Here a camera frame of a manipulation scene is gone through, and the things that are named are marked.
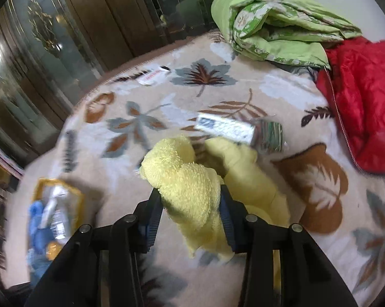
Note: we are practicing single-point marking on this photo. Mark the wooden glass cabinet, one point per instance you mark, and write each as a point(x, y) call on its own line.
point(52, 52)

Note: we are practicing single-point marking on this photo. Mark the white tray yellow rim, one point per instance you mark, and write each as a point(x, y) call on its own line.
point(75, 201)

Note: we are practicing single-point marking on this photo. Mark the blue white tissue packet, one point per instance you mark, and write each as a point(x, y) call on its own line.
point(234, 130)

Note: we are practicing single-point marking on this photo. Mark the yellow towel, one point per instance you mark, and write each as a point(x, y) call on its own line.
point(191, 191)

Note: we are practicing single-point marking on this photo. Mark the green folded quilt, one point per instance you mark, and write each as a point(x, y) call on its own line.
point(290, 32)

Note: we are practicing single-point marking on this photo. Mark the leaf pattern beige blanket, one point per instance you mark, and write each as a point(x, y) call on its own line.
point(109, 132)

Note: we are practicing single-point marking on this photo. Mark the red padded jacket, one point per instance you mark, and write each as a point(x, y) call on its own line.
point(354, 86)

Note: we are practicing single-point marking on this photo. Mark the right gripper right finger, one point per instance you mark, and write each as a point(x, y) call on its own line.
point(233, 214)

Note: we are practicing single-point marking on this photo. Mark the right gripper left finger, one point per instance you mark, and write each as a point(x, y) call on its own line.
point(149, 214)

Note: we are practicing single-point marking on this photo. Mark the blue fluffy cloth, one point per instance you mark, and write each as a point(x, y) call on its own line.
point(38, 240)

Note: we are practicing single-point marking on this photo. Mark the silver green foil packet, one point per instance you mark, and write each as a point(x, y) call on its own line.
point(268, 136)

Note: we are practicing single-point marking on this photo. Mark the white printed wipes packet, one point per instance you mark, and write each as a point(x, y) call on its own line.
point(55, 215)

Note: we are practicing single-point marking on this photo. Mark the orange small cloth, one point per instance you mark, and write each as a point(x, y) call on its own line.
point(53, 249)

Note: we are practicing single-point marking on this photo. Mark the white red label packet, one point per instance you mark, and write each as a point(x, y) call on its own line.
point(154, 76)

